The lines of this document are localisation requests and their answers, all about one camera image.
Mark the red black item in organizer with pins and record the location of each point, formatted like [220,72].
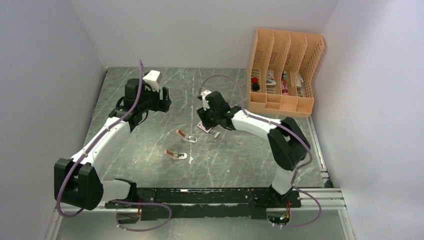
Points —
[255,84]

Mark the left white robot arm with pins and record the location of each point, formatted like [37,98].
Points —
[76,180]

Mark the pink items in organizer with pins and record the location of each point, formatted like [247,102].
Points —
[271,84]

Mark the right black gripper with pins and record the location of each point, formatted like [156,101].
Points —
[203,115]

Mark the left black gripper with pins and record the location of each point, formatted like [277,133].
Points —
[162,105]

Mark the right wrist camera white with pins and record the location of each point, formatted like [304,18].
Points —
[202,97]

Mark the orange file organizer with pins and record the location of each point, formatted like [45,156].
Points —
[280,71]

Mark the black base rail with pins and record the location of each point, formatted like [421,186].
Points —
[179,203]

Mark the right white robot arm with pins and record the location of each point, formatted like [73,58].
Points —
[287,142]

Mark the pink stapler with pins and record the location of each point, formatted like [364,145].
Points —
[175,155]
[186,137]

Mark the red white staple box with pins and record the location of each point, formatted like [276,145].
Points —
[211,131]

